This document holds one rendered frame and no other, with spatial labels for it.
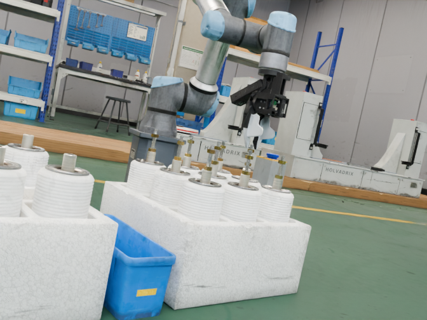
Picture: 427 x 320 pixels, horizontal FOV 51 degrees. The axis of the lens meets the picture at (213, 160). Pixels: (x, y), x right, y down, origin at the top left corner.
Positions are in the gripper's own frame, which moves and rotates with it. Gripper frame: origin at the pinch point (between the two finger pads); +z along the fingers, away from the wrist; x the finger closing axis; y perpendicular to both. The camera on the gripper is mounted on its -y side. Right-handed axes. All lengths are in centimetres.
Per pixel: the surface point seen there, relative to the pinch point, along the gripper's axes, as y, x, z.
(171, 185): 0.7, -26.9, 12.5
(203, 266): 16.5, -28.6, 26.2
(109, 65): -723, 433, -76
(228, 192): 10.7, -18.2, 11.6
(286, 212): 17.2, -2.3, 14.6
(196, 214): 12.1, -28.9, 16.2
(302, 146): -123, 233, 1
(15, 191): 8, -66, 13
